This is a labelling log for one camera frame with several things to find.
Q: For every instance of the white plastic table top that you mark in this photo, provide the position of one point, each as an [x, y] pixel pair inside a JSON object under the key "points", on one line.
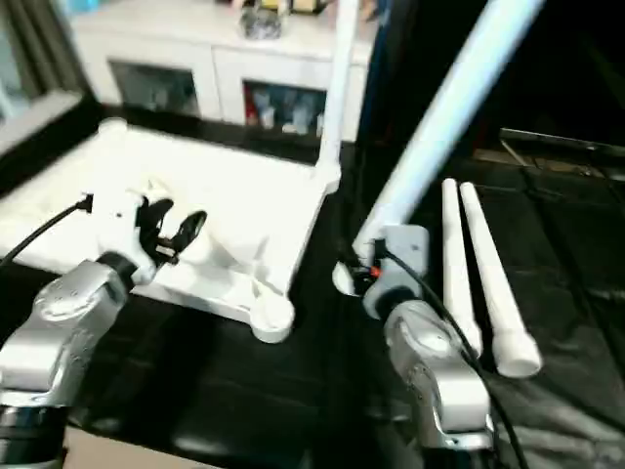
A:
{"points": [[220, 195]]}

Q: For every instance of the white plastic table leg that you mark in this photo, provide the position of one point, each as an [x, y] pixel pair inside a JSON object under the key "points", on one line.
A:
{"points": [[339, 73], [493, 273], [456, 254], [439, 112]]}

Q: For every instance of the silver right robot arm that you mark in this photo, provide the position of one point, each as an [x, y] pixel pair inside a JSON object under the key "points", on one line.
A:
{"points": [[434, 356]]}

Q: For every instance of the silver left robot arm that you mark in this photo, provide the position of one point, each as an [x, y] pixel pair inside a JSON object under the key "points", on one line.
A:
{"points": [[68, 317]]}

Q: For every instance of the red white bottle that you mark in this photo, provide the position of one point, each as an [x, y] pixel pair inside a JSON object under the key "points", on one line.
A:
{"points": [[256, 107]]}

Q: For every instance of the black work mat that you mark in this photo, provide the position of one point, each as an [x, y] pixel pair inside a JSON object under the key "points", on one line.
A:
{"points": [[244, 391]]}

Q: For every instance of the white glass door cabinet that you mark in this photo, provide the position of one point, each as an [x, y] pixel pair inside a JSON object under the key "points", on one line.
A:
{"points": [[195, 54]]}

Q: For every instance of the black box with label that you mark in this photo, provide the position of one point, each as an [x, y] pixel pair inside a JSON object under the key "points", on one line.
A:
{"points": [[400, 63]]}

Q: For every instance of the grey curtain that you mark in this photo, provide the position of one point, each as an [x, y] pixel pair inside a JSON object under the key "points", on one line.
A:
{"points": [[49, 44]]}

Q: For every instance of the black long rail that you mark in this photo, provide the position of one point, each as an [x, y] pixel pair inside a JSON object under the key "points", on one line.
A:
{"points": [[561, 139]]}

